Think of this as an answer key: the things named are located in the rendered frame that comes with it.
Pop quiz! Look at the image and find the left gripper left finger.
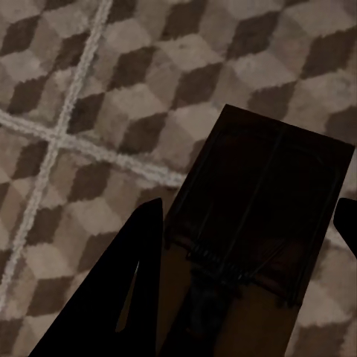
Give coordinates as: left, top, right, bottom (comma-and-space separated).
28, 198, 164, 357

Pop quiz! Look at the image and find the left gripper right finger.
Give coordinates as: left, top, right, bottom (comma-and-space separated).
333, 197, 357, 258

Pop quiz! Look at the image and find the mousetrap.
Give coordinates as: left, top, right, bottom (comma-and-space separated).
115, 104, 356, 357

